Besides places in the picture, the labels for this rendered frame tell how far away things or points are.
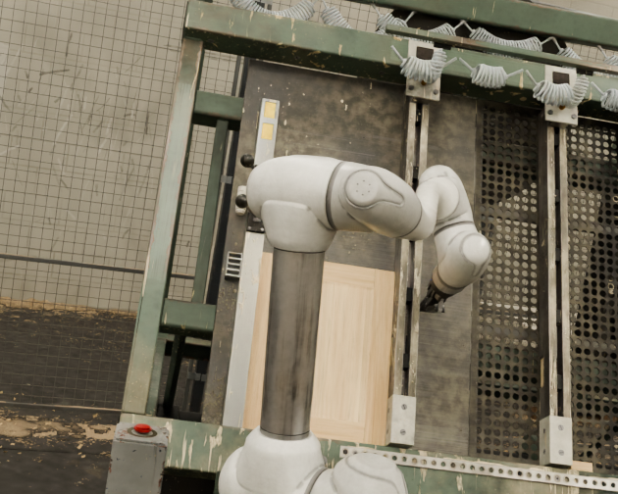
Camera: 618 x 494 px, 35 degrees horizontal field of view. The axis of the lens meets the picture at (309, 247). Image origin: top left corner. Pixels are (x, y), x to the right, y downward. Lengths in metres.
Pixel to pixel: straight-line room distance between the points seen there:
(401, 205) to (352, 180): 0.11
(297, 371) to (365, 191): 0.40
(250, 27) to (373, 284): 0.82
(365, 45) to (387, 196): 1.23
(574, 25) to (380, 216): 1.97
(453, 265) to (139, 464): 0.83
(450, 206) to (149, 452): 0.88
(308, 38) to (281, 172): 1.10
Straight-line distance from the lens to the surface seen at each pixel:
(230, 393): 2.50
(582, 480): 2.70
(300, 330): 1.89
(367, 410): 2.58
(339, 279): 2.66
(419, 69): 2.80
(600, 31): 3.65
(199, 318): 2.63
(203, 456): 2.45
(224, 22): 2.89
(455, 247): 2.26
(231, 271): 2.62
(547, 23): 3.58
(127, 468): 2.24
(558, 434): 2.67
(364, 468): 1.90
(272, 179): 1.85
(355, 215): 1.76
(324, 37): 2.91
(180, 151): 2.72
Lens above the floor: 1.69
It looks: 7 degrees down
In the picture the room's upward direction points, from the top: 10 degrees clockwise
